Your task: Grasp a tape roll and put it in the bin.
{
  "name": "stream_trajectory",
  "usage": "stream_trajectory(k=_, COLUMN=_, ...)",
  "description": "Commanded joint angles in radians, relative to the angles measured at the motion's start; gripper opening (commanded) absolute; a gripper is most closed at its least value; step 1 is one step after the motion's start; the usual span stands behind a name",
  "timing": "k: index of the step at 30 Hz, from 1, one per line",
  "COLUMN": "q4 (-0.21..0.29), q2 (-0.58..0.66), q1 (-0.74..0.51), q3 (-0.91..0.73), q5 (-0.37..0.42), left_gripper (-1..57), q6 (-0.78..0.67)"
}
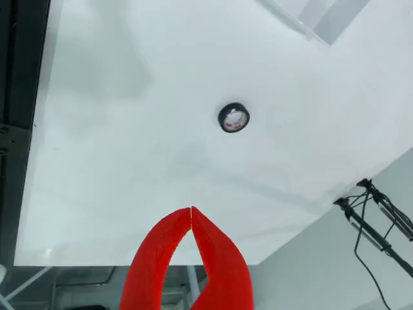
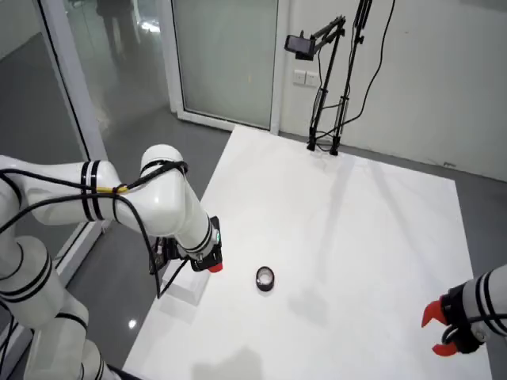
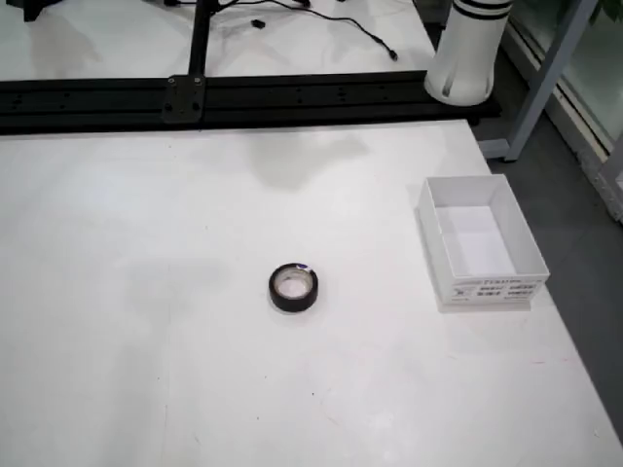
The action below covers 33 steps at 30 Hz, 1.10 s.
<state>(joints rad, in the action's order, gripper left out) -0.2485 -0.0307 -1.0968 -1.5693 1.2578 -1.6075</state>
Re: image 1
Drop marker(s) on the white rectangular bin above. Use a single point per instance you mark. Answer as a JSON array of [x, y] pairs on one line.
[[322, 19]]

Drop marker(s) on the black electrical tape roll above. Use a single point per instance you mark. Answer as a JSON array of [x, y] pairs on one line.
[[235, 106]]

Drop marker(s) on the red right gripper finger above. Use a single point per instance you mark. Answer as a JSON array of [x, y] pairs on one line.
[[222, 268]]

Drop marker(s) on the grey metal table frame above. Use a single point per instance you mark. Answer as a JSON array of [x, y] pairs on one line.
[[192, 284]]

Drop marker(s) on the dark aluminium profile frame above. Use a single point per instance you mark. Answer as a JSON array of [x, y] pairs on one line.
[[19, 80]]

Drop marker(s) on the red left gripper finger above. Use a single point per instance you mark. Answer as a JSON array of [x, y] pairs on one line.
[[151, 258]]

